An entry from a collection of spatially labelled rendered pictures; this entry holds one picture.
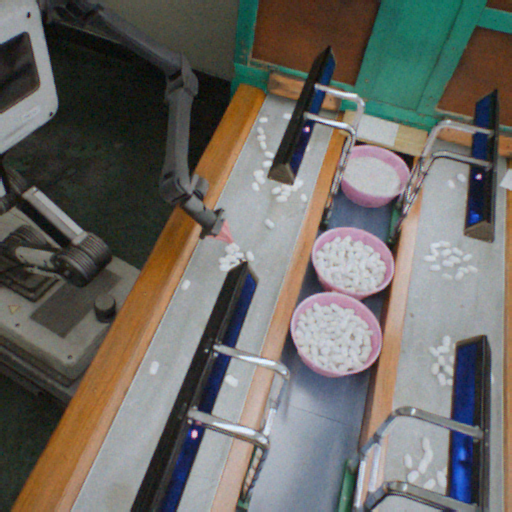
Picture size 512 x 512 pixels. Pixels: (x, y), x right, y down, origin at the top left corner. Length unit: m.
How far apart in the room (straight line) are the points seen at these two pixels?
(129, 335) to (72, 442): 0.31
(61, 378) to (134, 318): 0.47
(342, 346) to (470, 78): 1.11
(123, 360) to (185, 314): 0.23
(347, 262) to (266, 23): 0.96
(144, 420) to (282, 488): 0.39
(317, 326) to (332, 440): 0.32
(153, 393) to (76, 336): 0.49
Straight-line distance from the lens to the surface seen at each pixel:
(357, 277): 1.83
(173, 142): 1.69
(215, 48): 3.47
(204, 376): 1.15
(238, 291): 1.26
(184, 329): 1.63
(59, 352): 1.93
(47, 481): 1.47
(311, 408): 1.64
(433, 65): 2.24
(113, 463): 1.49
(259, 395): 1.53
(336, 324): 1.70
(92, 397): 1.53
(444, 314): 1.85
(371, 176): 2.16
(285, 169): 1.56
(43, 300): 2.04
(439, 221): 2.09
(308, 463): 1.58
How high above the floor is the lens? 2.15
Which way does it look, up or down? 52 degrees down
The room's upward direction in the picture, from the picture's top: 11 degrees clockwise
